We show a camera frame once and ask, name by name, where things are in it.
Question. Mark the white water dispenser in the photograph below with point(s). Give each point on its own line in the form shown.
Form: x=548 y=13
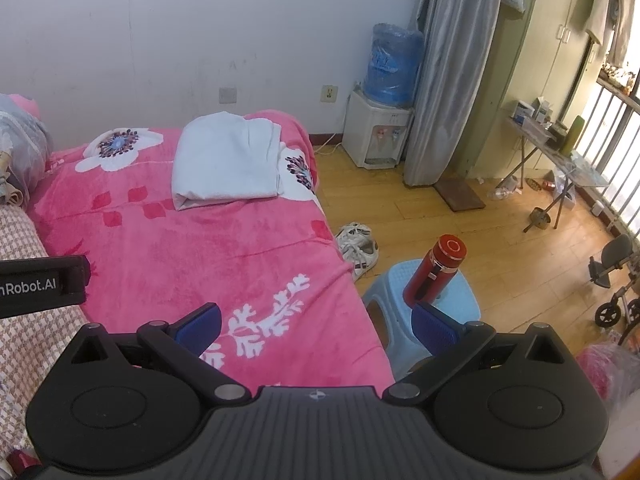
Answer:
x=375 y=132

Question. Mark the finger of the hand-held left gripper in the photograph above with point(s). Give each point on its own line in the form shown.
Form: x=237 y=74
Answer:
x=80 y=280

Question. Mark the pink floral bed blanket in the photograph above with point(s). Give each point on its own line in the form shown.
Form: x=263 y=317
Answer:
x=200 y=260

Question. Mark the grey curtain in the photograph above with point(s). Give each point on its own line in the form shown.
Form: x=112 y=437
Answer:
x=450 y=70

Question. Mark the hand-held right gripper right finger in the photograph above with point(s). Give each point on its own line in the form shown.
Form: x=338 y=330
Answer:
x=432 y=329

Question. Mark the pale yellow cabinet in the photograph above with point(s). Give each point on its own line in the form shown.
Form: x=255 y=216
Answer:
x=545 y=50

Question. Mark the pink plastic bag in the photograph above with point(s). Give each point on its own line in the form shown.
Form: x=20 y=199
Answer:
x=607 y=367

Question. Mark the dark wooden board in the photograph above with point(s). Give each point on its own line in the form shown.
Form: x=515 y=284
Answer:
x=460 y=194

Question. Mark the blue water bottle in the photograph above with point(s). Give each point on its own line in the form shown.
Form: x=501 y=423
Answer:
x=392 y=62

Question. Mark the white wall socket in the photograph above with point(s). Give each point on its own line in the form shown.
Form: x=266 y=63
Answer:
x=329 y=94

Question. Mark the balcony railing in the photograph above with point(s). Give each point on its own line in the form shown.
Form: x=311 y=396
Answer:
x=615 y=150

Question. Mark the small boxes on table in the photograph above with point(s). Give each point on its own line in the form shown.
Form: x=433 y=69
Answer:
x=532 y=111

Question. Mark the hanging beige garment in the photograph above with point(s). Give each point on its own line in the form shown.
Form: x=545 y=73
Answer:
x=607 y=15

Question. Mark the clear plastic bottle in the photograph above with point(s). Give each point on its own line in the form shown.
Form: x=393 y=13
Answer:
x=505 y=189

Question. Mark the green bottle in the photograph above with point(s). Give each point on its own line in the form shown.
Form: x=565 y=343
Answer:
x=572 y=136

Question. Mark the white sneaker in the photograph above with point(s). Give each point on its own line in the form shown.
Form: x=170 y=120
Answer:
x=352 y=234
x=362 y=259

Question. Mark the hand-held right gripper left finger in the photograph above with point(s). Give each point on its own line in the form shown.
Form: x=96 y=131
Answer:
x=202 y=329

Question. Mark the black wheeled frame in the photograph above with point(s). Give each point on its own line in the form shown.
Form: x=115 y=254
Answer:
x=612 y=280

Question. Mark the folding table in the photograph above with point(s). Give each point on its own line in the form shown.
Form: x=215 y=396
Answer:
x=565 y=160

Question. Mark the light blue plastic stool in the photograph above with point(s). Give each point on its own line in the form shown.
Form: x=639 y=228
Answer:
x=450 y=295

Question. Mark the white button shirt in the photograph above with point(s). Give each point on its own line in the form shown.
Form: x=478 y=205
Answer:
x=225 y=160

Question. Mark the red thermos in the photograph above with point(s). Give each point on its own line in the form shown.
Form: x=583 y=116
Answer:
x=435 y=270

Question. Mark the beige knit sweater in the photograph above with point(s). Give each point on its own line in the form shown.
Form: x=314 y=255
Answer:
x=30 y=350

